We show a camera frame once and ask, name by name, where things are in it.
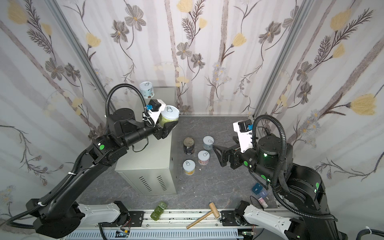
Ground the blue square box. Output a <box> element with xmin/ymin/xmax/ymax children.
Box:
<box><xmin>252</xmin><ymin>183</ymin><xmax>264</xmax><ymax>195</ymax></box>

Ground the wooden mallet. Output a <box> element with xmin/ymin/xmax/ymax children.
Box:
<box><xmin>186</xmin><ymin>203</ymin><xmax>221</xmax><ymax>230</ymax></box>

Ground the black left corrugated cable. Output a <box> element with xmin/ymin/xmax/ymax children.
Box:
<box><xmin>104</xmin><ymin>83</ymin><xmax>148</xmax><ymax>119</ymax></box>

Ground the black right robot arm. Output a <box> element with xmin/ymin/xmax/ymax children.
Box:
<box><xmin>213</xmin><ymin>135</ymin><xmax>348</xmax><ymax>240</ymax></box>

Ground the teal label can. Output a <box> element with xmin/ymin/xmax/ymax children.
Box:
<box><xmin>203</xmin><ymin>136</ymin><xmax>215</xmax><ymax>151</ymax></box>

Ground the small purple box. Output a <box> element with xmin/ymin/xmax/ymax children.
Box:
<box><xmin>259</xmin><ymin>189</ymin><xmax>268</xmax><ymax>199</ymax></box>

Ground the black corrugated cable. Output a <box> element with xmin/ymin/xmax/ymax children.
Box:
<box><xmin>251</xmin><ymin>114</ymin><xmax>337</xmax><ymax>221</ymax></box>
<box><xmin>104</xmin><ymin>83</ymin><xmax>148</xmax><ymax>119</ymax></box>

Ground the green label can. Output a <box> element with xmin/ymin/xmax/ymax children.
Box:
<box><xmin>159</xmin><ymin>105</ymin><xmax>180</xmax><ymax>127</ymax></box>

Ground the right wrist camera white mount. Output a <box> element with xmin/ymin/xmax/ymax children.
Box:
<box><xmin>233</xmin><ymin>120</ymin><xmax>253</xmax><ymax>153</ymax></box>

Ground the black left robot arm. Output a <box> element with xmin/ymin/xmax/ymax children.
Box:
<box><xmin>26</xmin><ymin>104</ymin><xmax>178</xmax><ymax>239</ymax></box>

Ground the blue brown label can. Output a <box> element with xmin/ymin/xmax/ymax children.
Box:
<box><xmin>139</xmin><ymin>82</ymin><xmax>155</xmax><ymax>99</ymax></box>

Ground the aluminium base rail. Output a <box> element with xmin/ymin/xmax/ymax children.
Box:
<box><xmin>59</xmin><ymin>209</ymin><xmax>271</xmax><ymax>232</ymax></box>

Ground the grey metal cabinet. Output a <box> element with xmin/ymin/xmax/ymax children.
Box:
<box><xmin>114</xmin><ymin>86</ymin><xmax>178</xmax><ymax>196</ymax></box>

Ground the pink label can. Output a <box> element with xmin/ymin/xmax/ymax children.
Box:
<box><xmin>198</xmin><ymin>150</ymin><xmax>210</xmax><ymax>166</ymax></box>

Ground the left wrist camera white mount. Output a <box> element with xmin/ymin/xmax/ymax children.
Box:
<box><xmin>143</xmin><ymin>99</ymin><xmax>166</xmax><ymax>128</ymax></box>

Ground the white slotted cable duct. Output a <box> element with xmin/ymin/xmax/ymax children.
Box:
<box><xmin>64</xmin><ymin>229</ymin><xmax>239</xmax><ymax>240</ymax></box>

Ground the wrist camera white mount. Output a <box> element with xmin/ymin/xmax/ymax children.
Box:
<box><xmin>143</xmin><ymin>99</ymin><xmax>166</xmax><ymax>128</ymax></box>
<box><xmin>233</xmin><ymin>120</ymin><xmax>253</xmax><ymax>153</ymax></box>

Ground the yellow label can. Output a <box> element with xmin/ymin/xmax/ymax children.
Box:
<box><xmin>183</xmin><ymin>160</ymin><xmax>196</xmax><ymax>175</ymax></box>

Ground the black right corrugated cable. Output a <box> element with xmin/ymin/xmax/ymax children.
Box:
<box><xmin>251</xmin><ymin>114</ymin><xmax>337</xmax><ymax>221</ymax></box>

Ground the dark blue can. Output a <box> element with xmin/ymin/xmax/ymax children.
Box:
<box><xmin>183</xmin><ymin>137</ymin><xmax>195</xmax><ymax>155</ymax></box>

